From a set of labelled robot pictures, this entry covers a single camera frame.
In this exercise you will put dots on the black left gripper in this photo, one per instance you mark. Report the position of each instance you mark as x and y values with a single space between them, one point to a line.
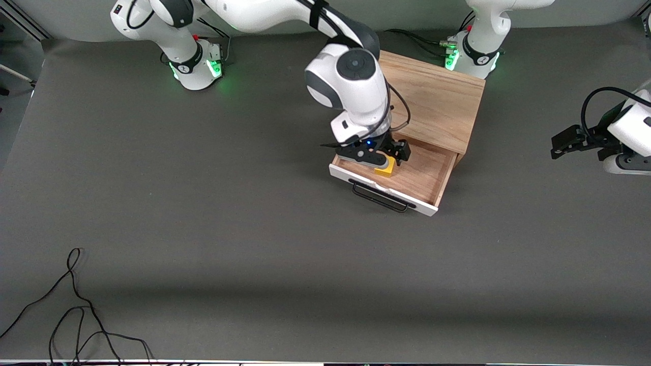
606 126

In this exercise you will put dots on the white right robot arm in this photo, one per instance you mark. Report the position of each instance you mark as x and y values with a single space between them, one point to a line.
351 86

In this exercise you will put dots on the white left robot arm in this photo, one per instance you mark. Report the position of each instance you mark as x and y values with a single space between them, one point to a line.
483 30

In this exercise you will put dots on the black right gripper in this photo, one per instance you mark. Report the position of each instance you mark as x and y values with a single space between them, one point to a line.
390 144

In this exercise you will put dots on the wooden drawer cabinet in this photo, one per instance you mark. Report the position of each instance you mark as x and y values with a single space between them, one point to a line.
437 96

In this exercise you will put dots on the yellow block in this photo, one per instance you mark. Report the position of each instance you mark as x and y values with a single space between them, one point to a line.
385 170

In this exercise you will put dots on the aluminium frame bar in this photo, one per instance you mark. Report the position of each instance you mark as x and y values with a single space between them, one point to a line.
25 24

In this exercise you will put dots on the thin white bar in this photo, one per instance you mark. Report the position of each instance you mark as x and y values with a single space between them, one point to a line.
18 75

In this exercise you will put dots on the white-fronted wooden drawer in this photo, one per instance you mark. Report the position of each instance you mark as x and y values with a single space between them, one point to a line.
422 173

